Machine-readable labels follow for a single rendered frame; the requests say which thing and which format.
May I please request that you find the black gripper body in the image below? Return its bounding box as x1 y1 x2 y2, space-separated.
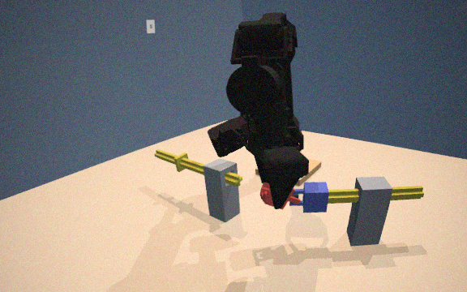
251 101 309 182

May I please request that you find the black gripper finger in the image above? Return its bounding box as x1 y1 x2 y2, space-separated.
245 143 263 183
261 176 304 209

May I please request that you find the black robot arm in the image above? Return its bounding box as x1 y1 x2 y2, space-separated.
207 12 304 157

